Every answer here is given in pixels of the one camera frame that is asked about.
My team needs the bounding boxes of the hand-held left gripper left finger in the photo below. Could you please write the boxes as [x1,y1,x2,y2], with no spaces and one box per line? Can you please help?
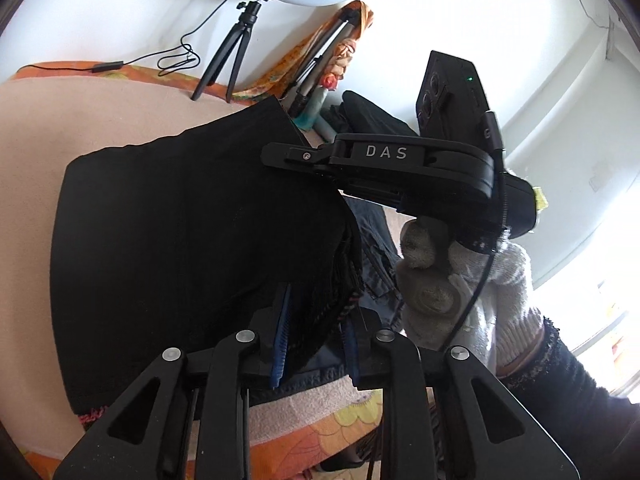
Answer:
[52,282,296,480]

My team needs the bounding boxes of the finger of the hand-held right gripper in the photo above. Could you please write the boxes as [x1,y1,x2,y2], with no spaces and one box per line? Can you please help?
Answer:
[261,141,346,177]
[312,167,407,212]

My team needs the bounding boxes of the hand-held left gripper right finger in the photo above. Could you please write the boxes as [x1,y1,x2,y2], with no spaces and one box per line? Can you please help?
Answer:
[340,305,581,480]

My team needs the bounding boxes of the black pants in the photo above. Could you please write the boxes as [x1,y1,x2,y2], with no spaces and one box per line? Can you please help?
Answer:
[50,96,366,428]

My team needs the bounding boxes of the person's right forearm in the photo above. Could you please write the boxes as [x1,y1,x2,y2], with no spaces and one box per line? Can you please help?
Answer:
[495,317,640,480]

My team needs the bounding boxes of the dark grey folded pants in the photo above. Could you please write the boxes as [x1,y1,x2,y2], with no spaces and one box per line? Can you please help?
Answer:
[347,195,406,306]

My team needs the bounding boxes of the person's right hand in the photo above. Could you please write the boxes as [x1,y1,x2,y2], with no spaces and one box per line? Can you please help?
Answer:
[396,217,543,378]

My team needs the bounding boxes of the blue folded jeans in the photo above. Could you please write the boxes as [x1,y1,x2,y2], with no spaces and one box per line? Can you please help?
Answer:
[250,350,381,401]

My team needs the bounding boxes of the folded silver tripod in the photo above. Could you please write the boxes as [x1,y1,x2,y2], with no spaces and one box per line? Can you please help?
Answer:
[285,7,361,116]

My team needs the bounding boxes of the orange floral bedsheet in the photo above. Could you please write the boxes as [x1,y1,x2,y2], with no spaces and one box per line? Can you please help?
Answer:
[10,62,386,480]

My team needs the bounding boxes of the orange patterned scarf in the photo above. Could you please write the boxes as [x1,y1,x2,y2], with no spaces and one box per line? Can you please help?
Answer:
[235,2,376,128]

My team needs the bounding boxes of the black mini tripod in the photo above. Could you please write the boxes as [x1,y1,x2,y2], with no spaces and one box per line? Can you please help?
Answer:
[191,0,263,103]

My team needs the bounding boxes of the bright window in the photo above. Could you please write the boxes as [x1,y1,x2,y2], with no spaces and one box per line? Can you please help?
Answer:
[530,220,640,396]

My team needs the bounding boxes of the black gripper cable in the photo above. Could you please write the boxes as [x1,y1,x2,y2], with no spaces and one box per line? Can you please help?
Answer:
[442,112,508,351]

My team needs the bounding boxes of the black ring light cable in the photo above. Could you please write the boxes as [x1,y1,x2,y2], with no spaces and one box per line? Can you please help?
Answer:
[20,0,258,78]

